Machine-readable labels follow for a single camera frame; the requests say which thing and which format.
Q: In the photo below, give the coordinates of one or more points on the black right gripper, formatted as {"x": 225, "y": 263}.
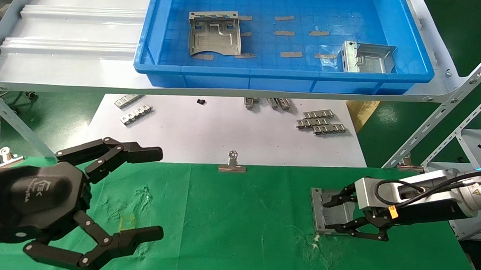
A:
{"x": 421, "y": 214}

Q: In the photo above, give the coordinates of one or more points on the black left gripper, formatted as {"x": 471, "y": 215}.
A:
{"x": 27, "y": 198}

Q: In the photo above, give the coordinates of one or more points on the stamped sheet metal bracket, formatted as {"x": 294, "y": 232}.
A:
{"x": 368, "y": 61}
{"x": 335, "y": 215}
{"x": 214, "y": 39}

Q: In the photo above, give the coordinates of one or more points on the small notched metal strip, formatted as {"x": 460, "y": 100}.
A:
{"x": 273, "y": 103}
{"x": 128, "y": 101}
{"x": 311, "y": 123}
{"x": 136, "y": 115}
{"x": 284, "y": 104}
{"x": 317, "y": 114}
{"x": 249, "y": 102}
{"x": 329, "y": 129}

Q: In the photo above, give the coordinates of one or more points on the white paper sheet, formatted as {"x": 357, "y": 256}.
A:
{"x": 208, "y": 129}

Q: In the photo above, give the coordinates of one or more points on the brown cardboard piece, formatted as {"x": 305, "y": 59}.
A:
{"x": 361, "y": 110}

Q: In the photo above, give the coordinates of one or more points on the green cloth mat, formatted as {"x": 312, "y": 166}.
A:
{"x": 240, "y": 217}

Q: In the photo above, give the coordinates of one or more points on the small black clip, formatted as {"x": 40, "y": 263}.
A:
{"x": 201, "y": 101}

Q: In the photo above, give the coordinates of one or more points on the grey metal stand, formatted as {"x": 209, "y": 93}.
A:
{"x": 470, "y": 155}

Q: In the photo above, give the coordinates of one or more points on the blue plastic bin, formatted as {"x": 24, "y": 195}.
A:
{"x": 210, "y": 78}

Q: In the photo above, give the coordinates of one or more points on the caster wheel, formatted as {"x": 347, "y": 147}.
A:
{"x": 31, "y": 95}

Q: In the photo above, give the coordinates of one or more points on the white ribbed shelf panel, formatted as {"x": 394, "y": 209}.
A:
{"x": 71, "y": 60}

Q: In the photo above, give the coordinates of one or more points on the clear plastic film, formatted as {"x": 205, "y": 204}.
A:
{"x": 330, "y": 63}

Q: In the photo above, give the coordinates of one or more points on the grey slotted metal shelf frame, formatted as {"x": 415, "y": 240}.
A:
{"x": 103, "y": 90}

